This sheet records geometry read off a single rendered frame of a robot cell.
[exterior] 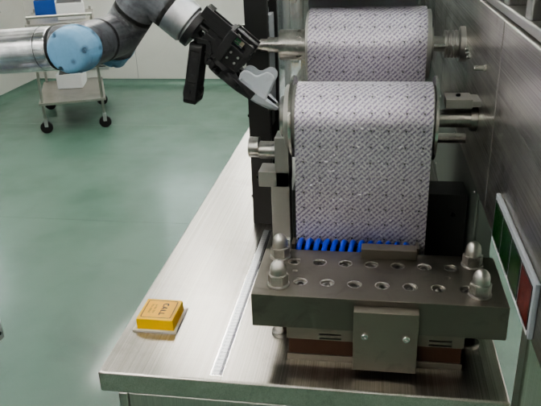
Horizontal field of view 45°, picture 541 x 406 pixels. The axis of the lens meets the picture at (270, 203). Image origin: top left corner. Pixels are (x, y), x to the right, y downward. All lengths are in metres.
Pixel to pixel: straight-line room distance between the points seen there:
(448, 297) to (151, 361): 0.50
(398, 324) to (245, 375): 0.26
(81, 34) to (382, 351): 0.69
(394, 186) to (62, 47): 0.60
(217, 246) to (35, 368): 1.43
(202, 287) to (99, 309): 1.74
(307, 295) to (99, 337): 1.90
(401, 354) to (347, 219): 0.27
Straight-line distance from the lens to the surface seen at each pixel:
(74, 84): 6.12
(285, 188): 1.26
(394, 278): 1.10
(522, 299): 0.79
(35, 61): 1.17
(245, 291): 1.31
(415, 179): 1.16
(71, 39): 1.10
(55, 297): 3.21
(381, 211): 1.18
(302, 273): 1.10
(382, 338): 1.05
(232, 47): 1.16
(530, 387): 1.58
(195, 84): 1.20
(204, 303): 1.28
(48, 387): 2.66
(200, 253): 1.46
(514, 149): 0.89
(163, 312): 1.22
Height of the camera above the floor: 1.58
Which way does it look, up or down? 24 degrees down
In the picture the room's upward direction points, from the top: 2 degrees counter-clockwise
